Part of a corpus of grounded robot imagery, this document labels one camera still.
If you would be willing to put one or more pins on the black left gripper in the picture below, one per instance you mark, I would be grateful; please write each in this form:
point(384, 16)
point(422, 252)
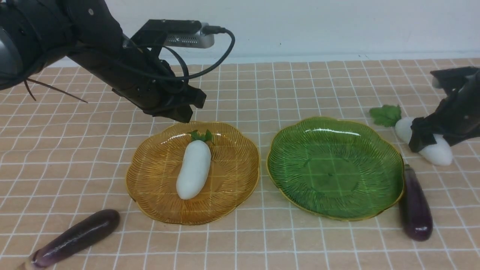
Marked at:
point(148, 94)

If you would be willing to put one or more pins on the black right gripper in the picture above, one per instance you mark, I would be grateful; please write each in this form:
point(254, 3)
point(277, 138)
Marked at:
point(457, 118)

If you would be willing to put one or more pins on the white radish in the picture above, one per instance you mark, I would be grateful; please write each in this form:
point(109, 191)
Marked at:
point(390, 116)
point(195, 165)

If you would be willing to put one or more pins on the purple eggplant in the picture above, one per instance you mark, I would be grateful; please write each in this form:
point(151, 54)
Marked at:
point(77, 238)
point(414, 209)

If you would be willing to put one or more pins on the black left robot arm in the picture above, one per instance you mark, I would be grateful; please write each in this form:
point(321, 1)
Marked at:
point(38, 33)

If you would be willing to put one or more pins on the amber ribbed glass plate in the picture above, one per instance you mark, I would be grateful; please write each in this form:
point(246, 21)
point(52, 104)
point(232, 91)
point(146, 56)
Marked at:
point(233, 176)

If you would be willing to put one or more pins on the green ribbed glass plate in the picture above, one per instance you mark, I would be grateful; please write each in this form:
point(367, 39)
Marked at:
point(336, 168)

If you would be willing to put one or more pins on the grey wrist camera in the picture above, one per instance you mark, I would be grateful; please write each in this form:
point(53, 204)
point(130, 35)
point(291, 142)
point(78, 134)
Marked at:
point(174, 33)

